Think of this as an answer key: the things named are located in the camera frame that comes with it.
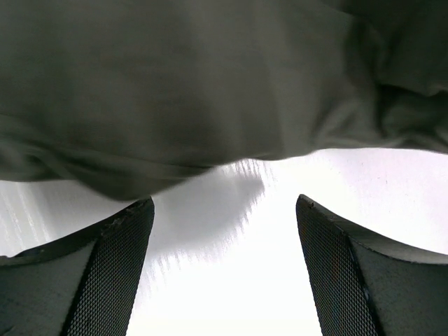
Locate olive green shorts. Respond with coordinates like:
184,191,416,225
1,1,447,200

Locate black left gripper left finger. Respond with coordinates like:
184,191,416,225
1,199,155,336

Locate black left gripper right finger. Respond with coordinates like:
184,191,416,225
296,195,447,336

